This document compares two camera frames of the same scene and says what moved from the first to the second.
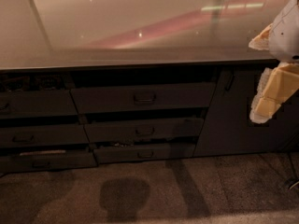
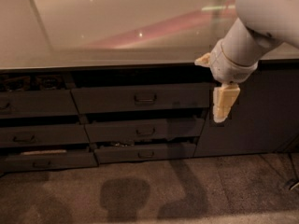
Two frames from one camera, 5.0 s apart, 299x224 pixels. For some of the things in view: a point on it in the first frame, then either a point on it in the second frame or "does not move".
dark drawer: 36,162 does not move
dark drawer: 42,135 does not move
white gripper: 286,36 -> 230,68
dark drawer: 145,130 does not move
